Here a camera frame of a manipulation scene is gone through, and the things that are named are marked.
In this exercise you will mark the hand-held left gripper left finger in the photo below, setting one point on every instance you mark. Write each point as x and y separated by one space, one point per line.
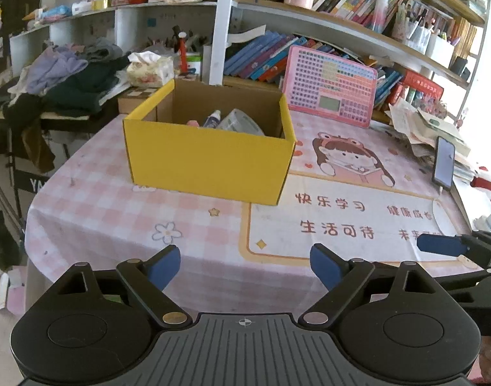
164 267

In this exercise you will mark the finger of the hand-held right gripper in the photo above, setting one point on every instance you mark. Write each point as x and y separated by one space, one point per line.
438 245
466 279

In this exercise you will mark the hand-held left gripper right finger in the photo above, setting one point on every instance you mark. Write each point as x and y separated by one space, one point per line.
328 265

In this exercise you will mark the yellow cardboard box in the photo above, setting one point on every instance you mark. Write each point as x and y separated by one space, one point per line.
205 165

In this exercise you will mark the pink plush paw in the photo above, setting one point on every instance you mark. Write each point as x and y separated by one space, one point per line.
193 123

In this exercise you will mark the dark blue spray bottle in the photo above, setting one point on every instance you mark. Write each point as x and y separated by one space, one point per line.
212 120

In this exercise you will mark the pink printed tablecloth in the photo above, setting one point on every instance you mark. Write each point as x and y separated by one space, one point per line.
108 217

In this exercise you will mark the black smartphone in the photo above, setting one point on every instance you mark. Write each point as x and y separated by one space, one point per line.
443 163

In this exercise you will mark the pile of loose papers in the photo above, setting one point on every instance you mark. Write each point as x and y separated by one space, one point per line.
422 128

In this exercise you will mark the dark green bag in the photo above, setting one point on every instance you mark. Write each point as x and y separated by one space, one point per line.
2 237

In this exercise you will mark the pink learning board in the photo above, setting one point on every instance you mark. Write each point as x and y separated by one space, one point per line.
326 80

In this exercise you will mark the floral tissue pack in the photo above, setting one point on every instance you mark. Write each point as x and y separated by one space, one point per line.
148 70

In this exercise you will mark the white pen holder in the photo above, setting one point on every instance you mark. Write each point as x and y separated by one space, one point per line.
193 64

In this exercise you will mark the pile of clothes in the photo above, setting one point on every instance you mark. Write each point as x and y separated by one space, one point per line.
68 84

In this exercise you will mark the cluster of pen cups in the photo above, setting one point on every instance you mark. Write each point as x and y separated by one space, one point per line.
422 36

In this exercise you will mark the row of slanted books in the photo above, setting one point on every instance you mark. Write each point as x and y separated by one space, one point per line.
257 58

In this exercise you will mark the white bookshelf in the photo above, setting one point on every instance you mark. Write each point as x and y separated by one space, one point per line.
225 28

